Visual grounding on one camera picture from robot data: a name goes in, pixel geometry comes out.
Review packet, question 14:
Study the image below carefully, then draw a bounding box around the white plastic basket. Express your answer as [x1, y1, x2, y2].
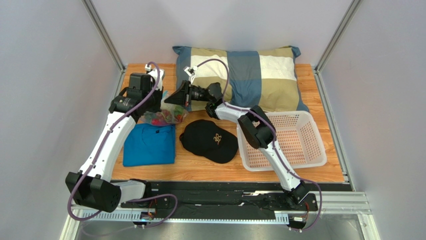
[236, 111, 327, 172]

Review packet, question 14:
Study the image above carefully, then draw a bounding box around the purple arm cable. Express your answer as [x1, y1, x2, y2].
[189, 58, 323, 233]
[67, 61, 178, 237]

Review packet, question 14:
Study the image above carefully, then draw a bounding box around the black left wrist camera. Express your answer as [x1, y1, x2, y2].
[127, 73, 155, 100]

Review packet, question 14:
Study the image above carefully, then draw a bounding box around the right aluminium corner post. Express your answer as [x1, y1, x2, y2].
[314, 0, 363, 73]

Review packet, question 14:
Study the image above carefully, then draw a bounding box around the clear zip top bag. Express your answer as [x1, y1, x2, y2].
[139, 90, 189, 127]

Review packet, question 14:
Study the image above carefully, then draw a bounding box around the blue folded t-shirt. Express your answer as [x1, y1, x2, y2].
[122, 123, 176, 167]

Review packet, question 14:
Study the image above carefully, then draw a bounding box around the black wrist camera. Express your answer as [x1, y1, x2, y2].
[206, 82, 223, 101]
[127, 73, 155, 100]

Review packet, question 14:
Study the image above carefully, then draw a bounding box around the black baseball cap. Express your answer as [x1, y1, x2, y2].
[179, 119, 239, 164]

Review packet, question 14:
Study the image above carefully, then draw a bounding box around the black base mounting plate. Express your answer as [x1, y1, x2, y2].
[121, 190, 319, 220]

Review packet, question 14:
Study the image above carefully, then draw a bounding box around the plaid checkered pillow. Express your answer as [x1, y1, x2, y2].
[172, 45, 309, 112]

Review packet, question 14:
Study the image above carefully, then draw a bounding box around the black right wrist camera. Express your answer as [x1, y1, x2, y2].
[206, 82, 223, 101]

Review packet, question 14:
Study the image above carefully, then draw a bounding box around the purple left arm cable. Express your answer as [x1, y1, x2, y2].
[67, 61, 178, 237]

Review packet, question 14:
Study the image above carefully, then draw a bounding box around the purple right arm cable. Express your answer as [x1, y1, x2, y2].
[189, 58, 323, 233]

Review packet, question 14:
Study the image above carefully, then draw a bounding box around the left aluminium corner post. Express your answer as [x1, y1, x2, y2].
[81, 0, 126, 73]

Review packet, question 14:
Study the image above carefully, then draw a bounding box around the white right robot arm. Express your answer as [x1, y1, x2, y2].
[165, 80, 309, 205]

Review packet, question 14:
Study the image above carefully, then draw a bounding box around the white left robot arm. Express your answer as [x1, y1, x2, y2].
[65, 87, 163, 213]

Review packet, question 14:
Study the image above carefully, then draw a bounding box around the aluminium front frame rail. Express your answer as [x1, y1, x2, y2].
[61, 181, 380, 240]

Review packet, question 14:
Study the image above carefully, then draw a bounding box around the aluminium corner post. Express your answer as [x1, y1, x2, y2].
[81, 0, 126, 73]
[314, 0, 363, 73]

